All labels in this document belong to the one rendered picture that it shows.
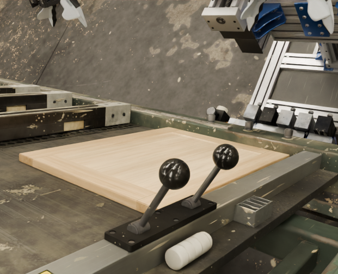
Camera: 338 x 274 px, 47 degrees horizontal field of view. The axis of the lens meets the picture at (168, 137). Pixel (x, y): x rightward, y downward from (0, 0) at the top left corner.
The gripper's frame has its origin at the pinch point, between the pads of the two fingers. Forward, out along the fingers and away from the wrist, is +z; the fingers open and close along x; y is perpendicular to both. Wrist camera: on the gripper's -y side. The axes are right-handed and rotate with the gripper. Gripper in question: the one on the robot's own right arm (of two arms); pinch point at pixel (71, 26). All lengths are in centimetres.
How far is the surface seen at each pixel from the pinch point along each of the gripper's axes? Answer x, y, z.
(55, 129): -3.9, 17.6, 25.6
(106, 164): 32.6, 28.6, 19.7
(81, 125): -4.1, 8.8, 30.7
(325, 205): 54, -48, 103
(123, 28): -140, -146, 72
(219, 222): 67, 35, 17
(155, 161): 37.9, 19.1, 25.2
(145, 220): 65, 47, 4
